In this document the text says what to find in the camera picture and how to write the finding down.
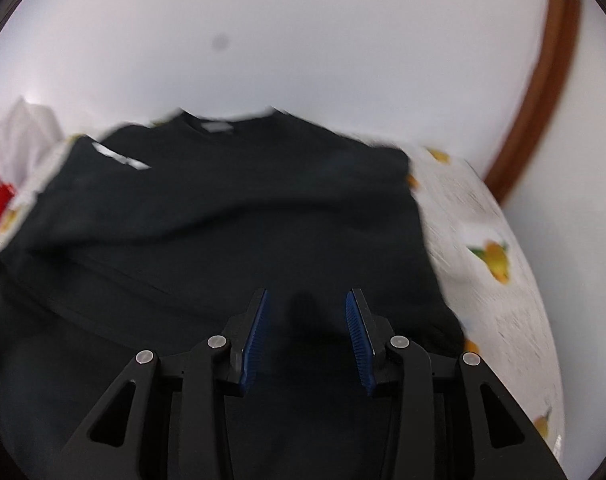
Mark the white plastic bag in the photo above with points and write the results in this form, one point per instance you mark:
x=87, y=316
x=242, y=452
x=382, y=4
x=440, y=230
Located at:
x=28, y=135

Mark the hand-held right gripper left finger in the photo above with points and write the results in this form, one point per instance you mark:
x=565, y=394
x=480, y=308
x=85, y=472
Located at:
x=255, y=340

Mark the black t-shirt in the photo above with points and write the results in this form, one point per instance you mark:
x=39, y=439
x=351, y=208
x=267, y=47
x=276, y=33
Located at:
x=208, y=220

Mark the fruit print tablecloth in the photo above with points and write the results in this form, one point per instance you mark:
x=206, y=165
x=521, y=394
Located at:
x=483, y=300

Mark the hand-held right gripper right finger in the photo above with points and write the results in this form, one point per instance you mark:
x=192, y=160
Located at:
x=358, y=340

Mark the brown wooden door frame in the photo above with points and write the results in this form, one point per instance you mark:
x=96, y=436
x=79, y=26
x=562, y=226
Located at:
x=543, y=100

